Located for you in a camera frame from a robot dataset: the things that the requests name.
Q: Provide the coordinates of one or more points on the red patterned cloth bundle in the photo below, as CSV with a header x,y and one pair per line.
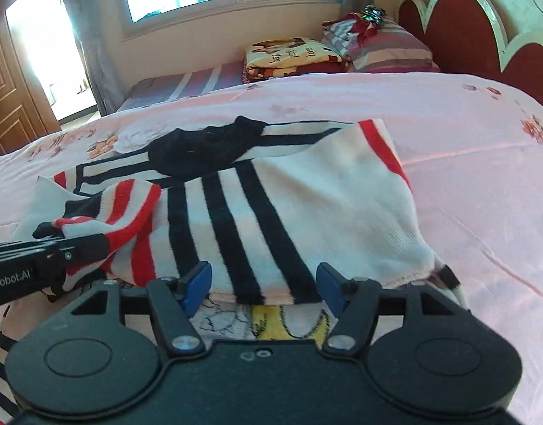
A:
x,y
363,24

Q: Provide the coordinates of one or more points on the brown wooden door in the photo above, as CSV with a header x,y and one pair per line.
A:
x,y
25,113

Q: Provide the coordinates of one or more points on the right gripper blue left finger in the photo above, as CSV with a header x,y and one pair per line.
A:
x,y
173,303

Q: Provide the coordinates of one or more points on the striped purple mattress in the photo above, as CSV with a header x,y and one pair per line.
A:
x,y
175,87

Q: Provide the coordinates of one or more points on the striped red black white sweater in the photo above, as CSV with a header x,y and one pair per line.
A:
x,y
263,204

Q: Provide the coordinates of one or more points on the folded yellow red blanket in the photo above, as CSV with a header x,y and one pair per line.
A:
x,y
282,58

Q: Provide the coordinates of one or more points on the red scalloped headboard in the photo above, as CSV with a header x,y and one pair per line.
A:
x,y
469,37

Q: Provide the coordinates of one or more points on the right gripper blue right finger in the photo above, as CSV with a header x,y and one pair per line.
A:
x,y
354,304

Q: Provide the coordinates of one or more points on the pink floral bed sheet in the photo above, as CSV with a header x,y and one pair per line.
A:
x,y
472,149

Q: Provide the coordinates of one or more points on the grey left curtain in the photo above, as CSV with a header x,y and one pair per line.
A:
x,y
99,67

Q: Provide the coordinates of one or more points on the cartoon print white garment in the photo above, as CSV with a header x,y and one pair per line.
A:
x,y
226,321

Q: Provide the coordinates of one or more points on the striped pink pillow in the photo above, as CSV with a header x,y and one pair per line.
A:
x,y
391,50

